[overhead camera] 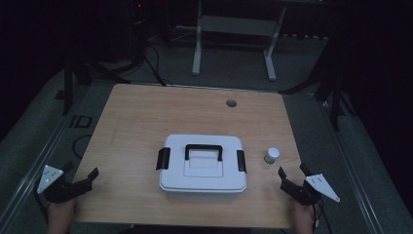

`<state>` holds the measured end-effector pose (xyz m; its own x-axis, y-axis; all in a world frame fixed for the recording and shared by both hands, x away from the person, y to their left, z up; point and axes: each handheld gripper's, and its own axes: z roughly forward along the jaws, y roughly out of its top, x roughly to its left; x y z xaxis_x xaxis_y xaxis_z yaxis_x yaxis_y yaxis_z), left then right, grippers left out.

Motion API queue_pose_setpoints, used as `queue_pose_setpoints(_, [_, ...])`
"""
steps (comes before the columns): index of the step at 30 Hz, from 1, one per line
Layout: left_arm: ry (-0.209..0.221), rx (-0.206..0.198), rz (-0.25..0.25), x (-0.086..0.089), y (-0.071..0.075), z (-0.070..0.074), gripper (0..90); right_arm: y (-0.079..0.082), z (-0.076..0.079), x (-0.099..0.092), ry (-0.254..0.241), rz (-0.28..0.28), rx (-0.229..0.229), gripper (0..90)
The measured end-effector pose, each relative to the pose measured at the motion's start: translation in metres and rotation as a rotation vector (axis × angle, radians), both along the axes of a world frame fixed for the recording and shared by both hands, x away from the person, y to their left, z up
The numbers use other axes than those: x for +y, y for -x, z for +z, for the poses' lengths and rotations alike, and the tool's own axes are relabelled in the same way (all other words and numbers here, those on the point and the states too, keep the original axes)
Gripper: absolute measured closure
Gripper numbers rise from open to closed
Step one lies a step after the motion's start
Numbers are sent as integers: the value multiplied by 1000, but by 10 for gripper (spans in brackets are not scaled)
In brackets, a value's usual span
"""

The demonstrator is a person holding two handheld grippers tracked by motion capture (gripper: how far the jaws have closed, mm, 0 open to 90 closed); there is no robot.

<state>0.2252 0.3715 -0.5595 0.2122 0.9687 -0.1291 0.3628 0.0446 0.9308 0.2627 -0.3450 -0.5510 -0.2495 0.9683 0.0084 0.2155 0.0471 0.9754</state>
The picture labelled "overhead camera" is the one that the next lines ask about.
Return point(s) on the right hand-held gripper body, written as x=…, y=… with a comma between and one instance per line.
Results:
x=303, y=195

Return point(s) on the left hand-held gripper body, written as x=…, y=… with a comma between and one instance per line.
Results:
x=52, y=177

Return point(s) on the small white-capped bottle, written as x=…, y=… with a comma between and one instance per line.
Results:
x=272, y=153

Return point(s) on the white plastic storage box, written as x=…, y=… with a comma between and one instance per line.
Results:
x=201, y=196

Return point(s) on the person's right hand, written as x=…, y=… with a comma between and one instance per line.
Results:
x=305, y=219

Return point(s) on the person's left hand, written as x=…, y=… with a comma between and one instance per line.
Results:
x=61, y=216

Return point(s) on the black metal stand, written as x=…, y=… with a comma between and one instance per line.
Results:
x=78, y=73
x=331, y=87

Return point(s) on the metal floor rail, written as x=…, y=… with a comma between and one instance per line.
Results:
x=29, y=182
x=354, y=169

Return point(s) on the white metal desk frame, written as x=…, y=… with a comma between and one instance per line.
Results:
x=238, y=26

